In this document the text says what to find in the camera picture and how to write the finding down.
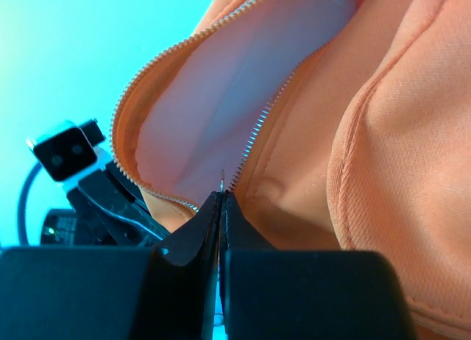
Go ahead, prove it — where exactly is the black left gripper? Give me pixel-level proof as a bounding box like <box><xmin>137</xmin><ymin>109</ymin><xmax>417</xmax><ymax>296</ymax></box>
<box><xmin>40</xmin><ymin>160</ymin><xmax>170</xmax><ymax>247</ymax></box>

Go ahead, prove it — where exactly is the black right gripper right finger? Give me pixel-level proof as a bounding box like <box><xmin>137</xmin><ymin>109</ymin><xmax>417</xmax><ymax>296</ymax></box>
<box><xmin>219</xmin><ymin>192</ymin><xmax>275</xmax><ymax>251</ymax></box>

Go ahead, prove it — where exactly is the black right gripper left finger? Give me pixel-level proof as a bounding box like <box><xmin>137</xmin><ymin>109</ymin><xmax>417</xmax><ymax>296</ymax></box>
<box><xmin>129</xmin><ymin>192</ymin><xmax>221</xmax><ymax>339</ymax></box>

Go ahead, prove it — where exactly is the orange jacket with pink lining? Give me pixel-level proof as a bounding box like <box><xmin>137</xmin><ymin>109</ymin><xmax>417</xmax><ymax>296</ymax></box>
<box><xmin>111</xmin><ymin>0</ymin><xmax>470</xmax><ymax>339</ymax></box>

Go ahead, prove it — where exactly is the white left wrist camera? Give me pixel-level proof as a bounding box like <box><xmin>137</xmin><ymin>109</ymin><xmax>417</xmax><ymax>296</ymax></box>
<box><xmin>26</xmin><ymin>119</ymin><xmax>112</xmax><ymax>193</ymax></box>

